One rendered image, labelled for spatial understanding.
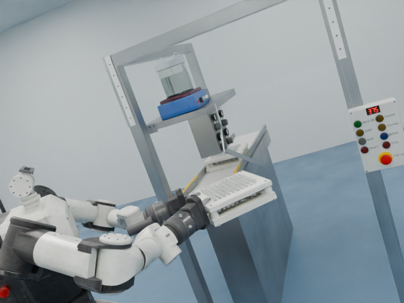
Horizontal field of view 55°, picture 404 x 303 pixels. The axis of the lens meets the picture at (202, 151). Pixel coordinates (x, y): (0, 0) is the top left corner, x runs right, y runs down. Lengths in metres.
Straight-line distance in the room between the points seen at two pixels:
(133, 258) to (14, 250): 0.31
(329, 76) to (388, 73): 0.68
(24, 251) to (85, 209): 0.59
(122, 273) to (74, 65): 5.01
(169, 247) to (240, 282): 1.18
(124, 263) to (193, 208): 0.39
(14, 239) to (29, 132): 5.32
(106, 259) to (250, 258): 1.36
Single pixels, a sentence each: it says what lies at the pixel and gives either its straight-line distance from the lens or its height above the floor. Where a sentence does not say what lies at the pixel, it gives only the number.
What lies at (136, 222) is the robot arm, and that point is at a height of 1.07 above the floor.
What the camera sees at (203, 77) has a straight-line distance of 1.73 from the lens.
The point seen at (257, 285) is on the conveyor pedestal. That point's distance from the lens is 2.32.
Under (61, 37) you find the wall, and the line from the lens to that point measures 5.92.
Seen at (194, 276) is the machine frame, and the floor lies 0.51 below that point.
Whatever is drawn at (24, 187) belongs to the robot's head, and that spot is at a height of 1.34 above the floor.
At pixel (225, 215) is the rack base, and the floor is 1.02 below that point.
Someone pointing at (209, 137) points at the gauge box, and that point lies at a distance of 1.85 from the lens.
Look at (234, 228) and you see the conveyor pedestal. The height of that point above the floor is 0.64.
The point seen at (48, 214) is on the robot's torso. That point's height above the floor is 1.25.
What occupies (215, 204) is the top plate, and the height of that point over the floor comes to 1.06.
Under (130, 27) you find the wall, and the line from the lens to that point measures 5.50.
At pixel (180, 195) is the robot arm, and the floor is 1.10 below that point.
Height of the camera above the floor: 1.50
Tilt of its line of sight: 11 degrees down
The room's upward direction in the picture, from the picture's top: 20 degrees counter-clockwise
